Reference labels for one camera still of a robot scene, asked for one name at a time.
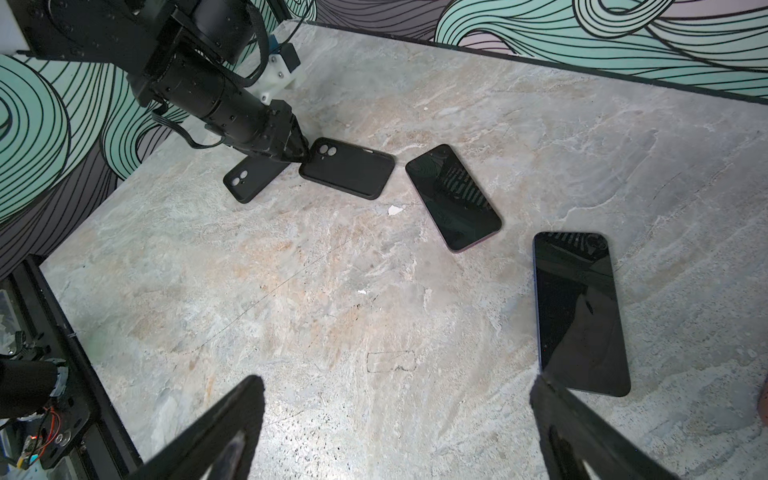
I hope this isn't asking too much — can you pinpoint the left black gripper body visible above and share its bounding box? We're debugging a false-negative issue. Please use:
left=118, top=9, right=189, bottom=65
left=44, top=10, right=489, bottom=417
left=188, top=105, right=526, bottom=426
left=128, top=46, right=309, bottom=163

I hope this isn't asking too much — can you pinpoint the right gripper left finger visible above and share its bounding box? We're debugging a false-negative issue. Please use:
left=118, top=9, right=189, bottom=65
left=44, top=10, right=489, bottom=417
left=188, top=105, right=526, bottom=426
left=129, top=375, right=265, bottom=479

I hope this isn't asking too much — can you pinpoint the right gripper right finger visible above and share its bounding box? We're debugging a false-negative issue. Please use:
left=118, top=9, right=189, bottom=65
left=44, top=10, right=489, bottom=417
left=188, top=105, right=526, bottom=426
left=530, top=375, right=677, bottom=479

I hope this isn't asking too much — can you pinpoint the black case edge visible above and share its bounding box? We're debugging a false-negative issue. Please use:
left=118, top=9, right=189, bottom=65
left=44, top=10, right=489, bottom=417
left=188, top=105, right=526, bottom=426
left=223, top=155, right=288, bottom=204

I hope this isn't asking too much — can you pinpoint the black case with camera hole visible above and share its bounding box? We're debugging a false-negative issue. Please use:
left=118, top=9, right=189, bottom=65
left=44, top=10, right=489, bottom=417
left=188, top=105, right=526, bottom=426
left=299, top=137, right=396, bottom=200

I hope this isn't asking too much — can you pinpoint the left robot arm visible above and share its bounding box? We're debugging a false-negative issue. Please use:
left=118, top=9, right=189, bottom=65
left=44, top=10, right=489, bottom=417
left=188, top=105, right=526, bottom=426
left=1, top=0, right=309, bottom=163

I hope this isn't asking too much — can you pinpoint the black phone far right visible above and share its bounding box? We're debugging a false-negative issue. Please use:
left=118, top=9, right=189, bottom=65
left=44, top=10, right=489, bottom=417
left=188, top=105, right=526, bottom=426
left=533, top=231, right=631, bottom=397

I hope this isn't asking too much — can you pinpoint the black phone patterned reflection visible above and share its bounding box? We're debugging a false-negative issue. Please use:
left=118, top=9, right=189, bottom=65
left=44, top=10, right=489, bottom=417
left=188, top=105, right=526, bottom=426
left=405, top=144, right=503, bottom=253

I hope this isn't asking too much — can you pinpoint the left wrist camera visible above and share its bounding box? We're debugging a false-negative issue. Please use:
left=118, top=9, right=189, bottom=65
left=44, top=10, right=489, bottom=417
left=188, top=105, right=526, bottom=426
left=252, top=43, right=307, bottom=106

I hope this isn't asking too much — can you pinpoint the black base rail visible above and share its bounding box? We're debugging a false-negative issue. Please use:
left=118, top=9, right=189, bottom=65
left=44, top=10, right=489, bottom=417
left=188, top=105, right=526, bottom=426
left=1, top=255, right=142, bottom=479

